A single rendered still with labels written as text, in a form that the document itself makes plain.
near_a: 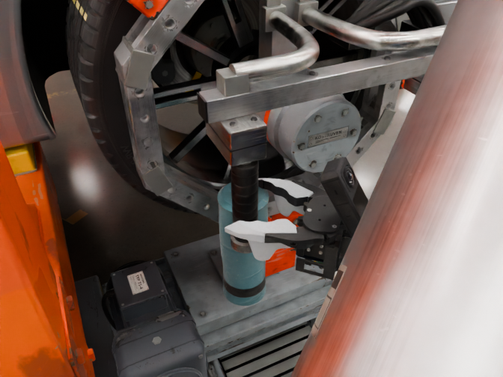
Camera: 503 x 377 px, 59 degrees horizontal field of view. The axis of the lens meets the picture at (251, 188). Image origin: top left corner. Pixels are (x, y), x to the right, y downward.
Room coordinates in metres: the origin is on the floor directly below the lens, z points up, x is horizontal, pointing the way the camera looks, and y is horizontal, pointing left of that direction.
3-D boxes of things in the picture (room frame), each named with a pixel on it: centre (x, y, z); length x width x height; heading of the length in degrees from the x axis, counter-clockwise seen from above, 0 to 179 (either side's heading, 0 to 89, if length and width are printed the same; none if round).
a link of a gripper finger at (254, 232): (0.41, -0.01, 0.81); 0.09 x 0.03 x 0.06; 95
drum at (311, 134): (0.69, -0.08, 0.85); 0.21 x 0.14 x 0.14; 25
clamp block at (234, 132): (0.49, 0.02, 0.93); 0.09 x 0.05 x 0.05; 25
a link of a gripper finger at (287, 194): (0.50, -0.04, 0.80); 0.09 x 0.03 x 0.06; 45
